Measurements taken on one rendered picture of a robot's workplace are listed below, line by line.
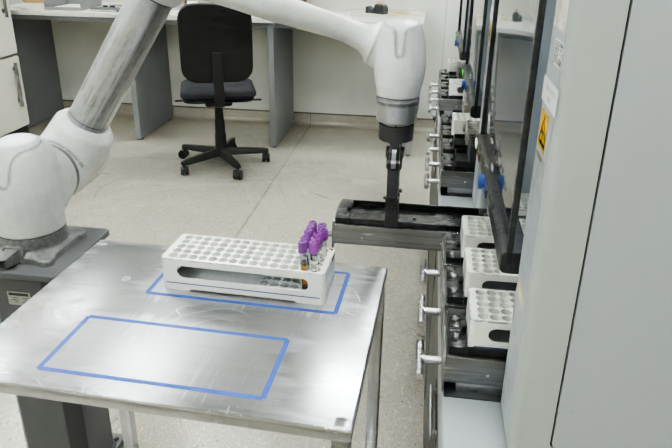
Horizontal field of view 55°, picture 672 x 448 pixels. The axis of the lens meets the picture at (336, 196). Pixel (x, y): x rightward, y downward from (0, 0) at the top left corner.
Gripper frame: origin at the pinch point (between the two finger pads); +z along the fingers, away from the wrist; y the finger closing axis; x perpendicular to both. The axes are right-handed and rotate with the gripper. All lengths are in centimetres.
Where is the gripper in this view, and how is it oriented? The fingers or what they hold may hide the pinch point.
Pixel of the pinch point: (391, 209)
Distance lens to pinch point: 144.7
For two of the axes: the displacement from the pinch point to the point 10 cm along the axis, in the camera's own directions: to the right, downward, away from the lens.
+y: 1.4, -3.7, 9.2
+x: -9.9, -0.7, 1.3
